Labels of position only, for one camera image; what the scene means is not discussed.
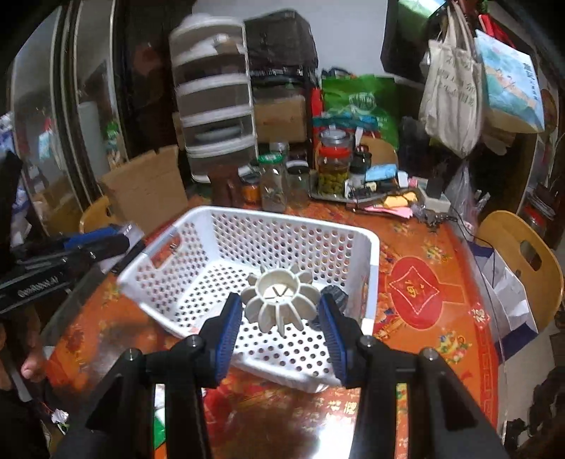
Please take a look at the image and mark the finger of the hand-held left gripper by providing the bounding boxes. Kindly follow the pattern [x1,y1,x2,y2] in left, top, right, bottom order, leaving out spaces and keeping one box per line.
[62,223,141,249]
[26,234,131,271]

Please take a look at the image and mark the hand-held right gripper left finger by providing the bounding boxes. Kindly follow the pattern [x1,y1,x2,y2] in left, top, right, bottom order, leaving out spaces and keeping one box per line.
[53,293,243,459]

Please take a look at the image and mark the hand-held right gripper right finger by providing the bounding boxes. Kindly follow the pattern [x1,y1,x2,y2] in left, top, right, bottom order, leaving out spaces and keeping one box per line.
[319,292,513,459]

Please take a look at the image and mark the small dark round knob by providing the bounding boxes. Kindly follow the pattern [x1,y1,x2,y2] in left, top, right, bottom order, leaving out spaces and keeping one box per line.
[309,285,350,332]

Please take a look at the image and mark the white finned plastic part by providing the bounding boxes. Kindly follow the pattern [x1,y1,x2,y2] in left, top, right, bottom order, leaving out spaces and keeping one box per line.
[244,263,321,333]

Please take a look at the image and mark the white perforated plastic basket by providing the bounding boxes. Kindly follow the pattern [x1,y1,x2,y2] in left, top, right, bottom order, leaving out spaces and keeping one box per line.
[117,205,381,394]

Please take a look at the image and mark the person's left hand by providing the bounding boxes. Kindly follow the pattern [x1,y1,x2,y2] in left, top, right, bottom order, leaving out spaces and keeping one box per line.
[20,327,48,382]

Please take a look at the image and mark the wooden chair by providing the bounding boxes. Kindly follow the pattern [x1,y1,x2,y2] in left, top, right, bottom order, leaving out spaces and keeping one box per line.
[78,195,116,234]
[477,210,564,329]

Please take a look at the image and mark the open cardboard box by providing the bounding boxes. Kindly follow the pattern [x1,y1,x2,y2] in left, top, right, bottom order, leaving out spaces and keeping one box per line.
[98,145,190,237]

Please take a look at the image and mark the red printed tablecloth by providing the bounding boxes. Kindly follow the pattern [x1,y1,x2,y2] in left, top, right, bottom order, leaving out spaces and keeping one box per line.
[42,194,504,459]

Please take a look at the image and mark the pink and yellow papers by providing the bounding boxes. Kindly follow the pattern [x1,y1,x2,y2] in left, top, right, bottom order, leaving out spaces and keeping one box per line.
[364,190,427,220]

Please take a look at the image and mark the green lid glass jar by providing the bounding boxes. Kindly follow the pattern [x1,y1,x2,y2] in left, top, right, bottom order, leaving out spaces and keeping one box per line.
[257,153,289,213]

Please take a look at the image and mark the large glass jar red band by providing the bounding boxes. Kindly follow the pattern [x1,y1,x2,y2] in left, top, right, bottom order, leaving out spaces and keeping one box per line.
[317,129,354,198]

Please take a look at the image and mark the blue tissue pack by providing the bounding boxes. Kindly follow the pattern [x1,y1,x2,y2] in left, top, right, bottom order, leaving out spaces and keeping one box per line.
[364,163,399,183]

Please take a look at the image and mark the small dark jar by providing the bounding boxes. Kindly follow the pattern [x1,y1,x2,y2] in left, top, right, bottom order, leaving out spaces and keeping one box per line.
[351,148,373,176]

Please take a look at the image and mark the tiered mesh storage rack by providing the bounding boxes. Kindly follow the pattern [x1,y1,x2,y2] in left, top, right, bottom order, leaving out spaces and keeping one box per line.
[168,15,259,183]

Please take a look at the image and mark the white paper bag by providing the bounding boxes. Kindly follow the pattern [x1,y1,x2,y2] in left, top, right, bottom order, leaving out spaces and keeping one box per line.
[468,242,540,349]

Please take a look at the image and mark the brown cardboard box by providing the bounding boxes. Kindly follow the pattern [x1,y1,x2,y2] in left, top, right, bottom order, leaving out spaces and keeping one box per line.
[252,95,308,143]

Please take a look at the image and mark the green shopping bag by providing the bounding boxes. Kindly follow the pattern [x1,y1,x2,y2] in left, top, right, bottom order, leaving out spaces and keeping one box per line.
[320,73,400,148]

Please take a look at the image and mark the white canvas tote bag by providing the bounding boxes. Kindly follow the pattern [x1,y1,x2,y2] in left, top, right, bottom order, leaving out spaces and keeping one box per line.
[418,6,485,159]

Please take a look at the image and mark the black bag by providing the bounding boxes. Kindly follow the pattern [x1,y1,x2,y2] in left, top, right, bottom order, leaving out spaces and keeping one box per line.
[244,11,319,82]

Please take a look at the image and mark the blue printed paper bag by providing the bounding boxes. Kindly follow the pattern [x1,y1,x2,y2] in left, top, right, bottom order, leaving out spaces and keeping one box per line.
[474,30,547,134]

